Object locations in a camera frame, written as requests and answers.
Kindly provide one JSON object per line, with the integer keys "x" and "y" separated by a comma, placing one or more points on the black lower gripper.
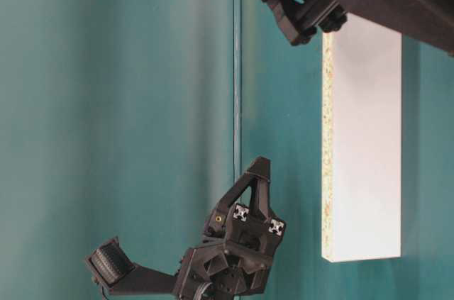
{"x": 239, "y": 263}

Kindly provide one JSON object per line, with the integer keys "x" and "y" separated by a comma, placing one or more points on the white laminated particle board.
{"x": 361, "y": 142}

